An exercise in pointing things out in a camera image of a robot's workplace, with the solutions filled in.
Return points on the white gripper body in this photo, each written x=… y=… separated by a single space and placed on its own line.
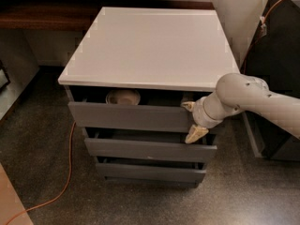
x=199 y=114

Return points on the grey top drawer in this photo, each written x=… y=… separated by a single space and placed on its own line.
x=158 y=110

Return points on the grey middle drawer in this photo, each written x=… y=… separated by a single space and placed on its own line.
x=149 y=145

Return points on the grey bottom drawer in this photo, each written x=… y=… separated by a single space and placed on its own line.
x=151 y=170

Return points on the dark wooden shelf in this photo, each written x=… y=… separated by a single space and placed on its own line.
x=73 y=15

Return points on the grey drawer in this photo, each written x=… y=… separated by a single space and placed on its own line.
x=151 y=170
x=158 y=110
x=149 y=145

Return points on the white paper bowl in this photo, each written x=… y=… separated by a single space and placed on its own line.
x=123 y=97

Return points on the clear blue plastic bottle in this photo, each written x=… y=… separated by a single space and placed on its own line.
x=187 y=96

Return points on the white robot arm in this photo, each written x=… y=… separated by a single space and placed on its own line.
x=236 y=93

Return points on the grey cabinet with white top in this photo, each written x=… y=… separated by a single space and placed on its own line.
x=155 y=49

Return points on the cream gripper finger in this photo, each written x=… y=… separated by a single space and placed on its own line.
x=195 y=133
x=188 y=105

